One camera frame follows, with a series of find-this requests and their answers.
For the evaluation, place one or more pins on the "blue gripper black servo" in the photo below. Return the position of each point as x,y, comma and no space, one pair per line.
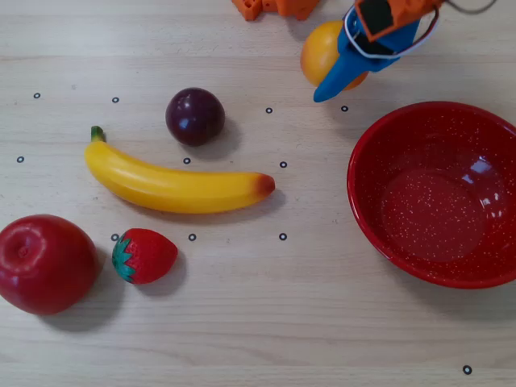
350,60

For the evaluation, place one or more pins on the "orange yellow toy peach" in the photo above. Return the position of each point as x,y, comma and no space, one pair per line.
320,52

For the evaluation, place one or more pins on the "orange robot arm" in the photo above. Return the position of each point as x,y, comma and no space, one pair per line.
407,12

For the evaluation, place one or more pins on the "red speckled enamel bowl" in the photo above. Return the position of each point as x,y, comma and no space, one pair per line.
435,201

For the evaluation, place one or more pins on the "dark purple toy plum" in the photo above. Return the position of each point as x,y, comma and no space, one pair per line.
195,117

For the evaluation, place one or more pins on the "yellow toy banana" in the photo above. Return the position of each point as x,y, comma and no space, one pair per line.
173,187

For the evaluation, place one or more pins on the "red toy strawberry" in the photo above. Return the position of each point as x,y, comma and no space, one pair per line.
145,256

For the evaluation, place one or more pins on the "red toy apple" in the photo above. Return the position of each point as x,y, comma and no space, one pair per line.
44,264

